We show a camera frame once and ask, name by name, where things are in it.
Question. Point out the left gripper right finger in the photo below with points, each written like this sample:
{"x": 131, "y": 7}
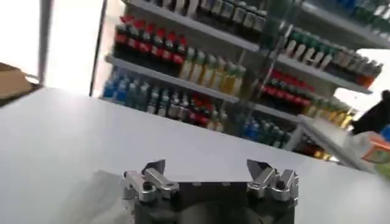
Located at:
{"x": 274, "y": 184}

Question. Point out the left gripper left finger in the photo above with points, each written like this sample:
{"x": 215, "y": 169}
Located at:
{"x": 150, "y": 182}

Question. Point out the white desk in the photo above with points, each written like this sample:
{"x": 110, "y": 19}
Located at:
{"x": 326, "y": 137}

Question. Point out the orange tissue box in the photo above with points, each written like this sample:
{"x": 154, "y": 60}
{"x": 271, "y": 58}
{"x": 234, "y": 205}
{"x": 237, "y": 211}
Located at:
{"x": 377, "y": 150}

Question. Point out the green cloth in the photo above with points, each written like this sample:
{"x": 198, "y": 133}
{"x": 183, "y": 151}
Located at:
{"x": 384, "y": 170}

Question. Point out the bottle shelf with red drinks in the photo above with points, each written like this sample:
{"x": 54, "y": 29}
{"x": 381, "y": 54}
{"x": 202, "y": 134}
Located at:
{"x": 310, "y": 76}

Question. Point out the bottle shelf with cola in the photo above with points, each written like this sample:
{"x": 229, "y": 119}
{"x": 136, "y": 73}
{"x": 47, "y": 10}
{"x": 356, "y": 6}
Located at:
{"x": 182, "y": 70}

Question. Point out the black bag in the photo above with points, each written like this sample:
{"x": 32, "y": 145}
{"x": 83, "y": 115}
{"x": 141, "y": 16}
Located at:
{"x": 373, "y": 117}

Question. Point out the blue water bottle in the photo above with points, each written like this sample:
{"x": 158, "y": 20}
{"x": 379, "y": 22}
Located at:
{"x": 386, "y": 133}

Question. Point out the thin black pole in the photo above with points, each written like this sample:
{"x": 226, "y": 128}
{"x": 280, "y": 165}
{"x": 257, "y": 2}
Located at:
{"x": 98, "y": 48}

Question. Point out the small cardboard box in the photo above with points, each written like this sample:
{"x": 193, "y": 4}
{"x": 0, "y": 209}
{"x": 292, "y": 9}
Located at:
{"x": 13, "y": 82}

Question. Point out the grey window post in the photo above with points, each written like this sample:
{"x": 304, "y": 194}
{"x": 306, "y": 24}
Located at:
{"x": 45, "y": 39}

